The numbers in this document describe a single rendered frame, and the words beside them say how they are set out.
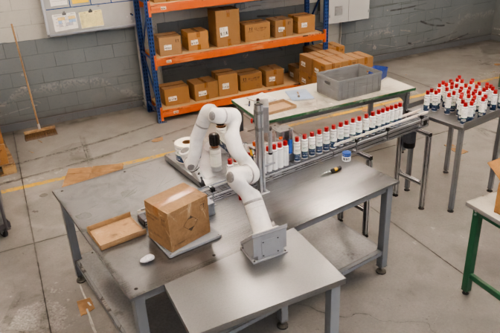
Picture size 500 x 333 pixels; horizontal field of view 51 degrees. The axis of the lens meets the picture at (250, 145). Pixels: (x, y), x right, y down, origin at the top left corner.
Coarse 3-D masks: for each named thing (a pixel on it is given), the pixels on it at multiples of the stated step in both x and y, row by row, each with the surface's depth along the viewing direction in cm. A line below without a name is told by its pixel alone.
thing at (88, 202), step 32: (160, 160) 433; (352, 160) 418; (64, 192) 391; (96, 192) 388; (128, 192) 386; (160, 192) 384; (288, 192) 376; (320, 192) 374; (352, 192) 373; (224, 224) 341; (288, 224) 338; (128, 256) 314; (160, 256) 313; (192, 256) 312; (224, 256) 310; (128, 288) 288; (160, 288) 289
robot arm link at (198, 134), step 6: (198, 126) 337; (192, 132) 341; (198, 132) 338; (204, 132) 339; (192, 138) 341; (198, 138) 340; (192, 144) 340; (198, 144) 341; (192, 150) 339; (198, 150) 340; (192, 156) 339; (198, 156) 340; (186, 162) 341; (192, 162) 340; (186, 168) 343; (192, 168) 342
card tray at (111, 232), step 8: (120, 216) 350; (128, 216) 354; (96, 224) 342; (104, 224) 346; (112, 224) 346; (120, 224) 346; (128, 224) 345; (136, 224) 345; (88, 232) 339; (96, 232) 339; (104, 232) 339; (112, 232) 338; (120, 232) 338; (128, 232) 337; (136, 232) 331; (144, 232) 334; (96, 240) 325; (104, 240) 330; (112, 240) 330; (120, 240) 326; (128, 240) 329; (104, 248) 322
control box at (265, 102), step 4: (260, 100) 364; (264, 100) 364; (268, 100) 364; (264, 104) 357; (268, 104) 357; (264, 108) 352; (268, 108) 352; (264, 112) 354; (268, 112) 354; (264, 116) 355; (268, 116) 355; (264, 120) 356; (268, 120) 356; (264, 124) 357; (268, 124) 357; (264, 128) 359; (268, 128) 358; (264, 132) 360; (268, 132) 360
